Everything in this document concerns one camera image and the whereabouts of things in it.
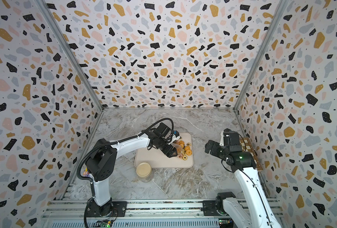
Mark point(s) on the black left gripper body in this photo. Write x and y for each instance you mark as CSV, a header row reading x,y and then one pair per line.
x,y
163,142

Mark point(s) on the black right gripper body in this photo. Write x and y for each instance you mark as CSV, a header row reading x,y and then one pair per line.
x,y
226,153

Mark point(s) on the clear plastic cookie jar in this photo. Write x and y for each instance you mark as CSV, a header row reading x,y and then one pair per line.
x,y
179,146

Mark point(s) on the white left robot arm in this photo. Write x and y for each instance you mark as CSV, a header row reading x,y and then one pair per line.
x,y
98,165

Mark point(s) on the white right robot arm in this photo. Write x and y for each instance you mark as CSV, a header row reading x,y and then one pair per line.
x,y
243,166

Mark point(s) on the jar with beige lid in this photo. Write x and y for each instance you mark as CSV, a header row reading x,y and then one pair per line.
x,y
144,172

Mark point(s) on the wooden chessboard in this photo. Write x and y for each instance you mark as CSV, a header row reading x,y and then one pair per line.
x,y
247,147

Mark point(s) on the beige plastic tray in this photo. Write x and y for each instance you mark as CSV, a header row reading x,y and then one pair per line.
x,y
157,159

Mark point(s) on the small colourful wrapped toy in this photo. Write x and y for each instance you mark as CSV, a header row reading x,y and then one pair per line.
x,y
86,173

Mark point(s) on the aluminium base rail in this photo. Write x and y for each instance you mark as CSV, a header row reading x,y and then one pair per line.
x,y
165,213

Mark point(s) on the metal corner post right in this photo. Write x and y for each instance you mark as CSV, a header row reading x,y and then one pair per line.
x,y
267,38

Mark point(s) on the metal corner post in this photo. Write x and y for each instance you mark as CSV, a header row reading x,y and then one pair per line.
x,y
43,8
267,38

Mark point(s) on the metal corner post left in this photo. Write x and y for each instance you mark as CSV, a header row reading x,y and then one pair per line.
x,y
43,8

